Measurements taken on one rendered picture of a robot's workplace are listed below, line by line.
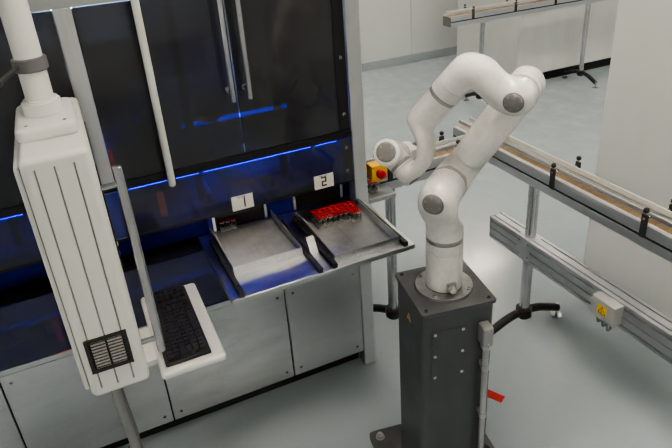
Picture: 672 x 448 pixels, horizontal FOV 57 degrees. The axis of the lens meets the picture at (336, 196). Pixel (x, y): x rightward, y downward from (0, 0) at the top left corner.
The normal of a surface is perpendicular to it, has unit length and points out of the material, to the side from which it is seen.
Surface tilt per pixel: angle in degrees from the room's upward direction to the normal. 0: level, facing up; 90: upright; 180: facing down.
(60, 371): 90
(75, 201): 90
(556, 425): 0
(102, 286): 90
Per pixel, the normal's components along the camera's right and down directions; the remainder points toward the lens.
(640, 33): -0.91, 0.24
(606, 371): -0.07, -0.89
